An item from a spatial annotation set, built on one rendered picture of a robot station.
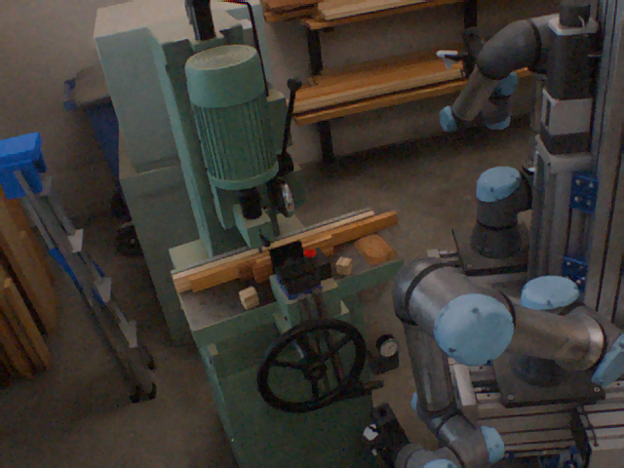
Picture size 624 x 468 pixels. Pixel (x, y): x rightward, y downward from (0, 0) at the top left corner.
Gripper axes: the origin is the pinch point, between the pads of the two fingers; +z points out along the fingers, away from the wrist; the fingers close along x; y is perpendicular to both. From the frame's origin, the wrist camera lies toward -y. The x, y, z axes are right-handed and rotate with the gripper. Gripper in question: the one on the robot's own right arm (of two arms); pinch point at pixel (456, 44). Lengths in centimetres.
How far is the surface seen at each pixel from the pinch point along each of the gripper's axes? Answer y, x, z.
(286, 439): 72, -97, -69
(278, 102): -14, -66, -32
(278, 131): -6, -68, -32
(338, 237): 23, -62, -49
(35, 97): 18, -178, 175
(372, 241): 24, -54, -55
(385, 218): 24, -47, -47
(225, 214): 7, -90, -44
